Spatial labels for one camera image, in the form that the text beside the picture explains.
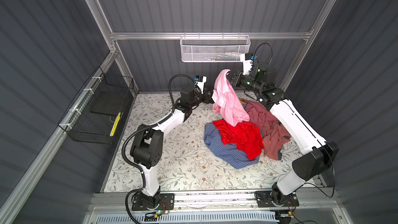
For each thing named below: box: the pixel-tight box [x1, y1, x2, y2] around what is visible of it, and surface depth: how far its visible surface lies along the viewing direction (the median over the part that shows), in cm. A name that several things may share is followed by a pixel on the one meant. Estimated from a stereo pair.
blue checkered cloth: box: [204, 122, 261, 170], surface depth 90 cm
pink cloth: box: [211, 70, 250, 127], surface depth 80 cm
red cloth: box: [212, 119, 265, 161], surface depth 89 cm
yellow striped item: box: [109, 112, 122, 137], surface depth 71 cm
